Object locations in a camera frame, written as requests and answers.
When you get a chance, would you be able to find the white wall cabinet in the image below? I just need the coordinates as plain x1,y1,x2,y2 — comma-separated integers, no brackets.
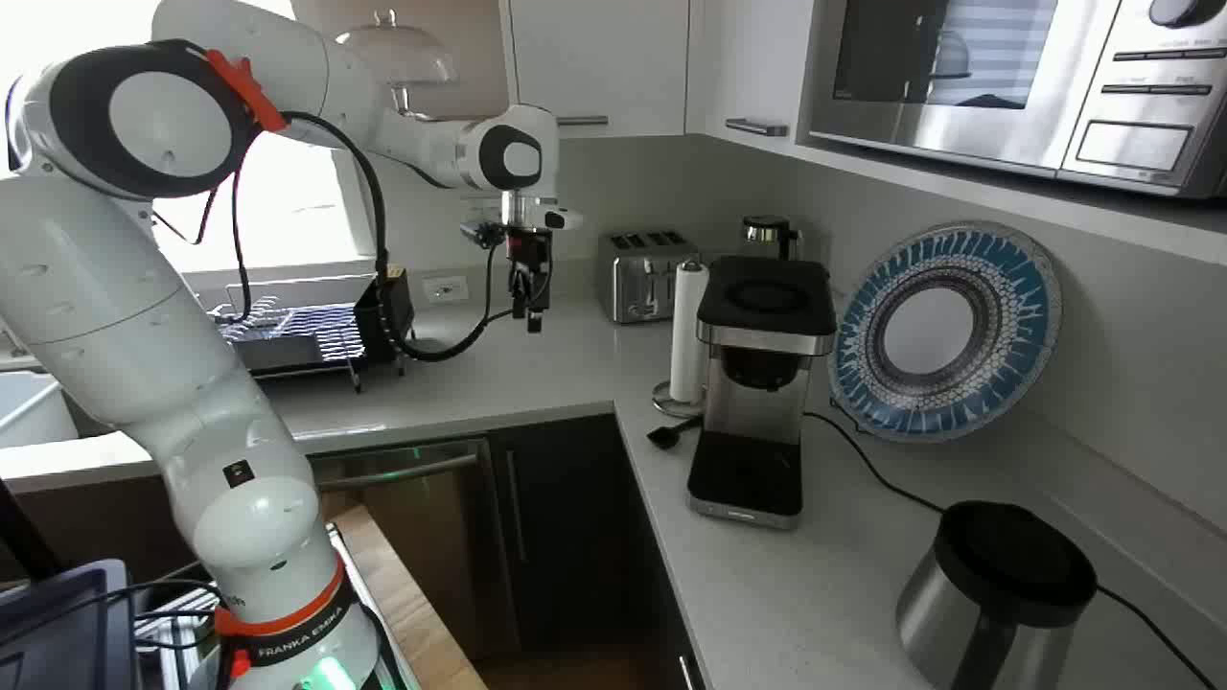
499,0,695,141
683,0,820,141

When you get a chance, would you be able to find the bright window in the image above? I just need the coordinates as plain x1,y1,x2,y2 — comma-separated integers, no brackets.
0,0,385,282

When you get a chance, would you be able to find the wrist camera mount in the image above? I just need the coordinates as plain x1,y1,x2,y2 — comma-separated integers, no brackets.
459,199,589,247

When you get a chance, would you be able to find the dark base cabinet with drawers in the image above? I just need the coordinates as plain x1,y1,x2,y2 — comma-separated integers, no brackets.
612,411,709,690

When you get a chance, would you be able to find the black power plug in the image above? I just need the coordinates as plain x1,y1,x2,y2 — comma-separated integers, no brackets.
645,411,709,456

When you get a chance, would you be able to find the blue white decorative plate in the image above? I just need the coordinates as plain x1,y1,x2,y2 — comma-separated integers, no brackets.
824,217,1067,447

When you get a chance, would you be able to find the black dish drying rack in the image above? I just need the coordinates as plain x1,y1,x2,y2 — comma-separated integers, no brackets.
208,296,376,389

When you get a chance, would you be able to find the white container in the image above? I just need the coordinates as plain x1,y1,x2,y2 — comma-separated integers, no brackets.
0,364,85,453

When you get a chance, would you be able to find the white wall outlet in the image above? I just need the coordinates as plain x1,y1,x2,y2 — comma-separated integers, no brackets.
417,269,474,311

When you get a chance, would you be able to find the small black box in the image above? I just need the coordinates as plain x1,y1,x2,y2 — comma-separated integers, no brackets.
353,269,422,366

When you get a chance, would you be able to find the black power cord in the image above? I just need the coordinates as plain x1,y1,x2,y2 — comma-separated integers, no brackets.
801,403,1224,690

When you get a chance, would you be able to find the steel dishwasher front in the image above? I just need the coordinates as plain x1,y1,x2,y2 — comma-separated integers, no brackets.
305,437,518,669

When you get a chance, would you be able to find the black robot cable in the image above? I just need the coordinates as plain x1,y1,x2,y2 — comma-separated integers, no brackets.
226,108,518,366

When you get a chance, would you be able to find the steel electric kettle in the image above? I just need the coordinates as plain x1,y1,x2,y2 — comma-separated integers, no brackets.
739,213,806,269

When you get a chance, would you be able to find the wooden cart top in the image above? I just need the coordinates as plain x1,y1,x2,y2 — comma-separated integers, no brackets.
328,497,493,690

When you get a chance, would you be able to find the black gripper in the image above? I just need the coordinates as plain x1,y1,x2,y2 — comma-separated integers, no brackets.
505,231,558,336

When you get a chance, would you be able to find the stainless steel microwave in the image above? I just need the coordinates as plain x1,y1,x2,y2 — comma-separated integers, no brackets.
806,0,1227,207

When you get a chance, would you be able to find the white paper towel roll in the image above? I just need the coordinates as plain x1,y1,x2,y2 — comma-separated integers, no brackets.
669,256,715,411

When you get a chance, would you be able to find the steel thermal carafe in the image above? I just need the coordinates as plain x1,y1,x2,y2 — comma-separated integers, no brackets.
893,497,1101,690

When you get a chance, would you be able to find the stainless steel toaster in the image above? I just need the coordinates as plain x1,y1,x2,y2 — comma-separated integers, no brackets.
596,227,707,330

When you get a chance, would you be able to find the glass cake stand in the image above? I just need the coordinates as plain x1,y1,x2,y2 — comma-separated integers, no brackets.
329,3,463,127

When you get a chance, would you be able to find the dark base cabinet door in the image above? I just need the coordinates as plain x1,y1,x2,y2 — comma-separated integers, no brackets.
486,411,633,658

